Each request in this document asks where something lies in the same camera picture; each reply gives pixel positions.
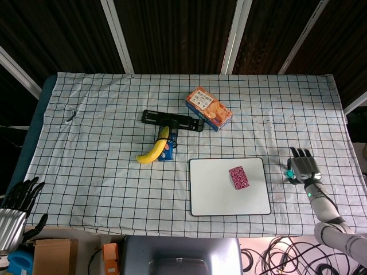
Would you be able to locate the blue snack packet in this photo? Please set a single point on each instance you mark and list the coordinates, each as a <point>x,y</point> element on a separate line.
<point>167,156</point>

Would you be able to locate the brown cardboard box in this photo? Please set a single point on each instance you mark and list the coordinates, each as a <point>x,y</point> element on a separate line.
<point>54,256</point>

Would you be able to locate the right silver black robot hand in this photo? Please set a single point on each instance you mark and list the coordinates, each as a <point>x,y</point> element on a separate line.
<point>305,167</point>

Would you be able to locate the blue plastic object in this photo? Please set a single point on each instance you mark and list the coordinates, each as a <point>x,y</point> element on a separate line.
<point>20,262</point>

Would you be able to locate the black flat perforated bracket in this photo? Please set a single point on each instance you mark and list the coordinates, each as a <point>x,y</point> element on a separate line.
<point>152,116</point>

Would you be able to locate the white frame post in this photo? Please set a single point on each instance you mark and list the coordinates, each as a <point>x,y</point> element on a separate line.
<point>304,37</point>
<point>355,103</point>
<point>232,34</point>
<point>20,71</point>
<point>117,34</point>

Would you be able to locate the white rectangular board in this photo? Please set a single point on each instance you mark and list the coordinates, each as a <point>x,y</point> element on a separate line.
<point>212,194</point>

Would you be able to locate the yellow toy banana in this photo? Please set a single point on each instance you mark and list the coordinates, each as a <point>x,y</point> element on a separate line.
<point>152,153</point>

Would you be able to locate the white black grid tablecloth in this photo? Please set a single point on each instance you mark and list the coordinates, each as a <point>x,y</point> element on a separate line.
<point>100,186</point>

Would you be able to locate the red patterned small box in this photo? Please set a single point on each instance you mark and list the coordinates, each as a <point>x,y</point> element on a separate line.
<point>239,177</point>

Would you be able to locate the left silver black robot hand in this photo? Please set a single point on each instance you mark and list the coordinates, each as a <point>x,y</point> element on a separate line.
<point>11,226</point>

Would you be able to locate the grey robot torso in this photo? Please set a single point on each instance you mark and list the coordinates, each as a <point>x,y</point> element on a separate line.
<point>180,252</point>

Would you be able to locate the orange blue cracker box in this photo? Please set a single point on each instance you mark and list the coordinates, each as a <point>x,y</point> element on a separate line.
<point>209,106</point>

